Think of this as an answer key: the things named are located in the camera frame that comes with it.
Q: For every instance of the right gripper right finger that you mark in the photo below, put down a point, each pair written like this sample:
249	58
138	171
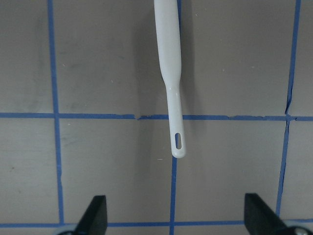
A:
260	219

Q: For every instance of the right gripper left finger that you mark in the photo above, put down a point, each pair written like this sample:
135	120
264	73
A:
95	219

